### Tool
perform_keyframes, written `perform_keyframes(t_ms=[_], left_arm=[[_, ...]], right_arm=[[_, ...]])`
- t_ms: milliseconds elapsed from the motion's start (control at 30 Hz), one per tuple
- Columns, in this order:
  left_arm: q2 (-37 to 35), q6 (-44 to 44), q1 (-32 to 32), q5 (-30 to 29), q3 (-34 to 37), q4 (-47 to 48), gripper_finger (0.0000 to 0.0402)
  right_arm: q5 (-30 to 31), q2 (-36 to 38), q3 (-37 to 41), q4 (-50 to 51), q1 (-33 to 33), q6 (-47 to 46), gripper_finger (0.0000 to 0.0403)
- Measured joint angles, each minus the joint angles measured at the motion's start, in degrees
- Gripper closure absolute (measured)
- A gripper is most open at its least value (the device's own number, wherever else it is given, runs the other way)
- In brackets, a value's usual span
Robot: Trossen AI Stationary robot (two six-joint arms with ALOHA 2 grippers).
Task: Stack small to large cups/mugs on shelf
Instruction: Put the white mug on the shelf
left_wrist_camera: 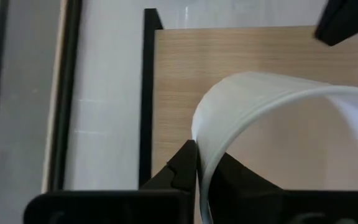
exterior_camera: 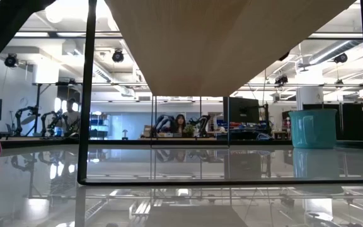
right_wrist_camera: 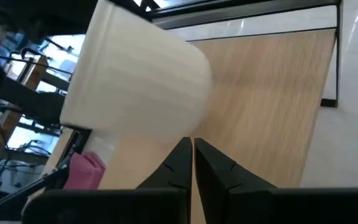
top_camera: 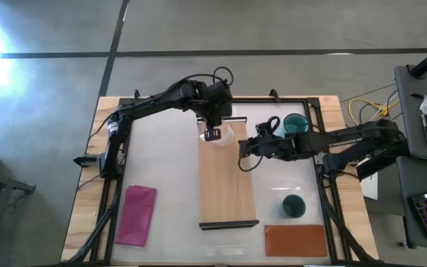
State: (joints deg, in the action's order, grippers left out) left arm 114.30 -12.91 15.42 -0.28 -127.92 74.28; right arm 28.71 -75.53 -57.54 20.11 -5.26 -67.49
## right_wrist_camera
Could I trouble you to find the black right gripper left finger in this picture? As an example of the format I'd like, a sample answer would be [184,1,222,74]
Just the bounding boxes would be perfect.
[22,137,193,224]

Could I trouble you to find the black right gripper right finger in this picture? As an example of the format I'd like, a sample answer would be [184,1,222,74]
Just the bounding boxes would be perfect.
[194,138,358,224]

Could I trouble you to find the pink cloth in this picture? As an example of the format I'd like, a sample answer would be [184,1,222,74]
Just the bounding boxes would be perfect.
[63,151,107,191]

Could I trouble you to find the large white cup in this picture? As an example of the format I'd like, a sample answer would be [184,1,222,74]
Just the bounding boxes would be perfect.
[59,0,213,144]

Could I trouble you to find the thin black rod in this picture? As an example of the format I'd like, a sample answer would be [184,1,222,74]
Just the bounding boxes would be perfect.
[0,167,71,217]

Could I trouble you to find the black frame beam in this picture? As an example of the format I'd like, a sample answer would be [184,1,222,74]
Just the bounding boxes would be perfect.
[0,61,67,126]

